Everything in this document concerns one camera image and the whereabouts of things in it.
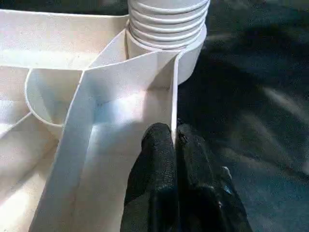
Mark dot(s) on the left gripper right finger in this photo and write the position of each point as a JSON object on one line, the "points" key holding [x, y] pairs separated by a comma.
{"points": [[205, 193]]}

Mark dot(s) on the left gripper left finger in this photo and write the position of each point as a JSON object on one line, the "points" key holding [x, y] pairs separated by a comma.
{"points": [[154, 181]]}

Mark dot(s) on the white plastic table top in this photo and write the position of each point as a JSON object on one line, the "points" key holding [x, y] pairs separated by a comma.
{"points": [[60, 145]]}

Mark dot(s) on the white plastic table leg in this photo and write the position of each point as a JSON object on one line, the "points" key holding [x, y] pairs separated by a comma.
{"points": [[169, 24]]}

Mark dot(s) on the black table mat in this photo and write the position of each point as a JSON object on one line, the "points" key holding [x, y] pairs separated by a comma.
{"points": [[253, 108]]}

